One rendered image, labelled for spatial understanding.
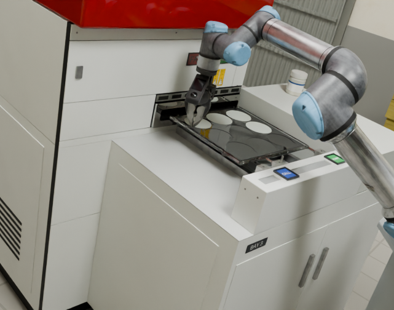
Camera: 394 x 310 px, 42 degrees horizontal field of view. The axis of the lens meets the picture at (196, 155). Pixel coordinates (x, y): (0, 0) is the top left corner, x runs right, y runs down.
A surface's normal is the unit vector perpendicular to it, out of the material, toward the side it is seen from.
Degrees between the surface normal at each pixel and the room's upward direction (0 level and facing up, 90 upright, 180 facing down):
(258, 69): 90
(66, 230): 90
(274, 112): 90
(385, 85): 90
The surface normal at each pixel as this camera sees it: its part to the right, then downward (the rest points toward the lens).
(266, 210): 0.65, 0.46
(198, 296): -0.73, 0.16
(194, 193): 0.21, -0.88
